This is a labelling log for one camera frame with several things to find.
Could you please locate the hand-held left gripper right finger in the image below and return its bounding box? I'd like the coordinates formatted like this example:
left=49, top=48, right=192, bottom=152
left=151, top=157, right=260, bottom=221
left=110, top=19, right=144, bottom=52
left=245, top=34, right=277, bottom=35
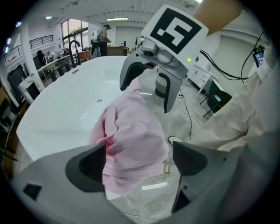
left=153, top=141, right=240, bottom=224

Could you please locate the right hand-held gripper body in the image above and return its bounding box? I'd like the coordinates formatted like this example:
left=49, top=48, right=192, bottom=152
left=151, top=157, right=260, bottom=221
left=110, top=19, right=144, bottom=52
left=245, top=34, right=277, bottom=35
left=135, top=4, right=208, bottom=79

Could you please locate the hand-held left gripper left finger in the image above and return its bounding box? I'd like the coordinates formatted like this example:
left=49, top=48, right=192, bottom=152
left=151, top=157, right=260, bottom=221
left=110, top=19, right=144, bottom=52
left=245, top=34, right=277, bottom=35
left=10, top=143, right=140, bottom=224

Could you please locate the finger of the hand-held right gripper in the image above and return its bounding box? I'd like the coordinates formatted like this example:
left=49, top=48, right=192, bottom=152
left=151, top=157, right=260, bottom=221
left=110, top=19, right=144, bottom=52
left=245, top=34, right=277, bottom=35
left=119, top=53, right=154, bottom=91
left=158, top=73, right=182, bottom=114

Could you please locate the striped laundry basket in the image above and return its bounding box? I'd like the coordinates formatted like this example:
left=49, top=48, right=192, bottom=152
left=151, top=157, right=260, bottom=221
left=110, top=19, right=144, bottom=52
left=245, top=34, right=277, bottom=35
left=154, top=67, right=168, bottom=98

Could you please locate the pink cloth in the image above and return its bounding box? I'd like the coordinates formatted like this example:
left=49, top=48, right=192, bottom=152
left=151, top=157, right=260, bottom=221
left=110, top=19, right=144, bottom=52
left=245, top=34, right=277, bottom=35
left=88, top=76, right=171, bottom=201

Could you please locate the person's right forearm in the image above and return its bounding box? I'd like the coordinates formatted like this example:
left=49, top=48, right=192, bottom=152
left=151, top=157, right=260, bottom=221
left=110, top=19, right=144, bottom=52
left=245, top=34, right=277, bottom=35
left=192, top=0, right=242, bottom=37

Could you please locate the white drawer cabinet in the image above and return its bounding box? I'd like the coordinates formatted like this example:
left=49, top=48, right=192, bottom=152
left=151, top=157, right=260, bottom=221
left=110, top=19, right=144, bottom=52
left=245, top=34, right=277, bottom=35
left=187, top=63, right=219, bottom=94

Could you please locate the person's left shoe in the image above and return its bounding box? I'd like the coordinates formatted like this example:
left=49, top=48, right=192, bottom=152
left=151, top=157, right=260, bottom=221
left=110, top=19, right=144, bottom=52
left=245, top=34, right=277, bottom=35
left=163, top=164, right=175, bottom=175

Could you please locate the person's shoe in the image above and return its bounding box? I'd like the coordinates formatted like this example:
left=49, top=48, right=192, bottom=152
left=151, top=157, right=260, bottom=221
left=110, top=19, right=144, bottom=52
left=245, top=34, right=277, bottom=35
left=168, top=136, right=183, bottom=145
left=163, top=164, right=175, bottom=175

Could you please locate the person's right shoe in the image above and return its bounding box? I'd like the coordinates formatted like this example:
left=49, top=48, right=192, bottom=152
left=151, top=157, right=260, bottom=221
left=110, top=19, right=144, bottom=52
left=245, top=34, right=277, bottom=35
left=168, top=136, right=183, bottom=145

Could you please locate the black round stool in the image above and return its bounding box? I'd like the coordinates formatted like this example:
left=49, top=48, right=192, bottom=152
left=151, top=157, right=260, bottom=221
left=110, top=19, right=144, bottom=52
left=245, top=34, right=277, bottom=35
left=200, top=88, right=234, bottom=118

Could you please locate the white backpack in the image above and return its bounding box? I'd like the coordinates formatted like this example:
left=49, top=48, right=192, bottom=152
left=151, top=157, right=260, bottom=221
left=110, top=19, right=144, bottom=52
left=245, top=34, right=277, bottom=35
left=91, top=30, right=102, bottom=42

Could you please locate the black gooseneck faucet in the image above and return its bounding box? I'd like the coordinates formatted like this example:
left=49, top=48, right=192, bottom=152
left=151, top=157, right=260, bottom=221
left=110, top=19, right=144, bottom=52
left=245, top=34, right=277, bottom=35
left=69, top=40, right=82, bottom=68

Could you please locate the white rectangular bathtub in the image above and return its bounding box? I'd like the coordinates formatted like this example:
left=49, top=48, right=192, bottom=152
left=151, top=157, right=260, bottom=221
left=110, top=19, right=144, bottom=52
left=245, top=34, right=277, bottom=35
left=16, top=56, right=158, bottom=162

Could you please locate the white top metal table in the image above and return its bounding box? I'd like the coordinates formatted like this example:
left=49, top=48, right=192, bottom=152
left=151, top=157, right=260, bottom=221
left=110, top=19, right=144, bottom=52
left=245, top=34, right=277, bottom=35
left=37, top=56, right=73, bottom=81

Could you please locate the small lit display device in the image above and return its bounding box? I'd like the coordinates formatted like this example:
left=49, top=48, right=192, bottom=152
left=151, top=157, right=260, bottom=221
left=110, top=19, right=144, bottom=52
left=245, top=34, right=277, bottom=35
left=252, top=46, right=266, bottom=68

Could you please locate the white patterned cabinet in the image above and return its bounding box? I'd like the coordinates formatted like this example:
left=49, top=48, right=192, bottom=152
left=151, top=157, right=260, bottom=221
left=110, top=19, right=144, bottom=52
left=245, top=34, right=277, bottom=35
left=18, top=74, right=44, bottom=103

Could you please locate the black power cable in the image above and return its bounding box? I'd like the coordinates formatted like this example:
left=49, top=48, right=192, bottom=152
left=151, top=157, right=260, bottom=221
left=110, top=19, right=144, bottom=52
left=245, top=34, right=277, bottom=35
left=182, top=95, right=193, bottom=140

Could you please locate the black device cable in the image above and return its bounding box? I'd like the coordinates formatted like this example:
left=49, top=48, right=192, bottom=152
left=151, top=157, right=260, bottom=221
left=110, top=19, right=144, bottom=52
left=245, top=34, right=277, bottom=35
left=199, top=31, right=264, bottom=81

